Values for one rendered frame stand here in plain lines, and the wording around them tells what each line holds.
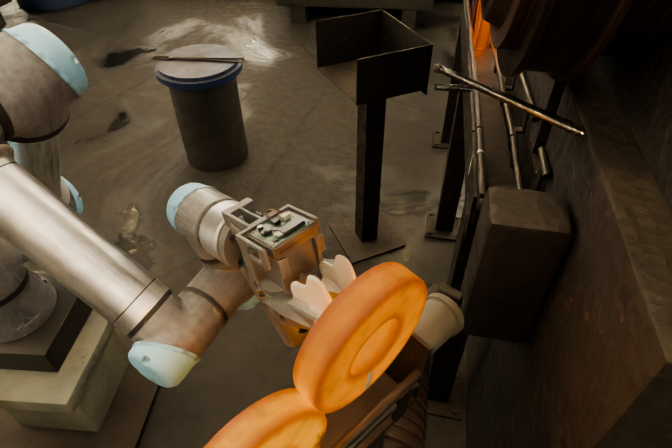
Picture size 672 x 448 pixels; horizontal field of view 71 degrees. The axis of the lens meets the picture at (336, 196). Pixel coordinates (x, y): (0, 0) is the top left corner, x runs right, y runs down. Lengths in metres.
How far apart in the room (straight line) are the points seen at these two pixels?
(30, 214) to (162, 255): 1.09
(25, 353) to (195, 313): 0.56
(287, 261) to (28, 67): 0.43
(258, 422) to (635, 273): 0.35
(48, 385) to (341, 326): 0.84
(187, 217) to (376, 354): 0.29
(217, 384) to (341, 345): 1.00
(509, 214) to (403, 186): 1.29
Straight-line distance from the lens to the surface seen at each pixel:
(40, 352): 1.13
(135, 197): 1.99
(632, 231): 0.53
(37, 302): 1.15
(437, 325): 0.62
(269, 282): 0.52
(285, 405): 0.46
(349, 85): 1.28
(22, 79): 0.73
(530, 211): 0.62
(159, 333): 0.64
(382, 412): 0.57
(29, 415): 1.41
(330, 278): 0.50
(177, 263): 1.68
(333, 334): 0.40
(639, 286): 0.49
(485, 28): 1.43
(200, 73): 1.80
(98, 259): 0.64
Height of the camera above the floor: 1.19
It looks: 41 degrees down
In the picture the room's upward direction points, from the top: 1 degrees counter-clockwise
